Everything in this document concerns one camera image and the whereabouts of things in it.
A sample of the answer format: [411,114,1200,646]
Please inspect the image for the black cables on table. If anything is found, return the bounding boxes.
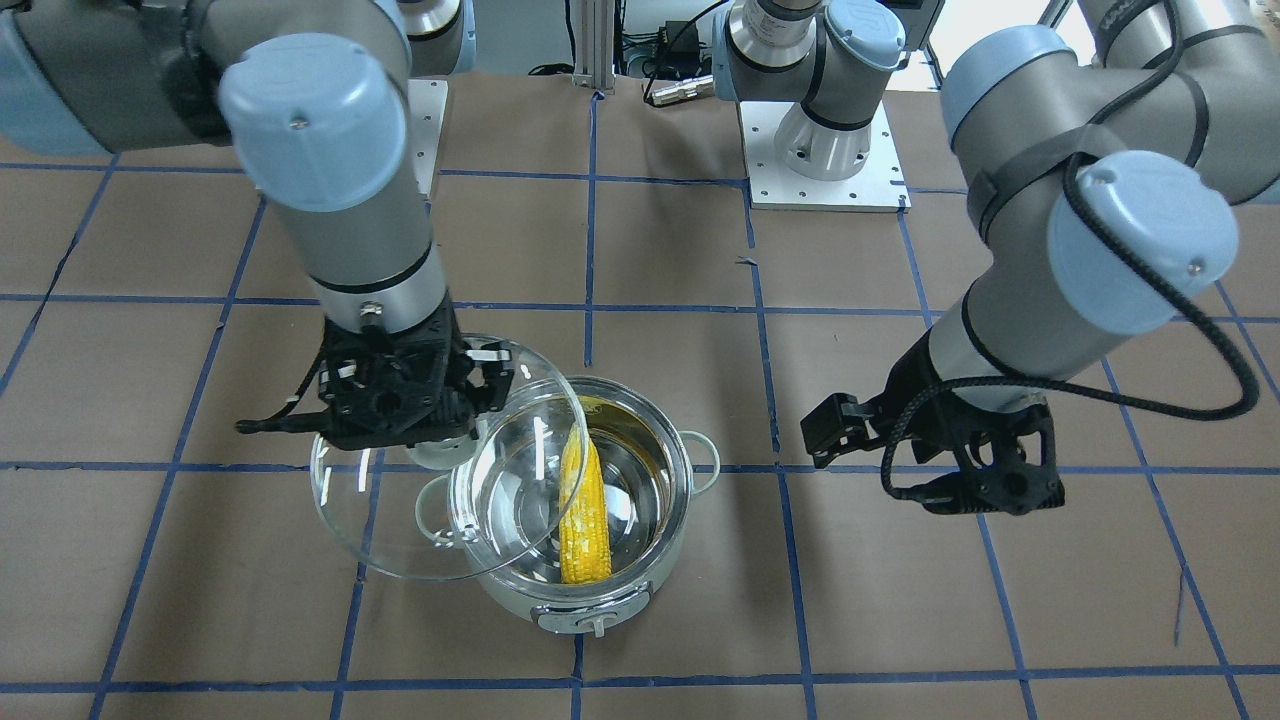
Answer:
[530,0,741,106]

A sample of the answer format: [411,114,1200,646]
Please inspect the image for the aluminium frame post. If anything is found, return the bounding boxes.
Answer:
[566,1,618,96]

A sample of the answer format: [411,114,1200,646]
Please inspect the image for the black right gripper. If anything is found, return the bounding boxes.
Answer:
[236,301,515,450]

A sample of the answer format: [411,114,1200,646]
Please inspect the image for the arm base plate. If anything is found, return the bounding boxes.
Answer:
[407,78,449,201]
[739,101,911,213]

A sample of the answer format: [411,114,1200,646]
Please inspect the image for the pale green cooking pot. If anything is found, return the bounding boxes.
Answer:
[413,375,721,635]

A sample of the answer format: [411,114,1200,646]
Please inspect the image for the yellow corn cob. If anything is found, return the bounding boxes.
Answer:
[558,427,612,585]

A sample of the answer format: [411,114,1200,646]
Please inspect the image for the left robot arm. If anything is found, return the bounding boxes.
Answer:
[801,1,1277,515]

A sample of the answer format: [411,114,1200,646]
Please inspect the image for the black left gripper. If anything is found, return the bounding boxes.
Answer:
[800,340,1051,516]

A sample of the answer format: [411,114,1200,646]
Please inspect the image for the glass pot lid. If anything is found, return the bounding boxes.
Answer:
[308,334,586,582]

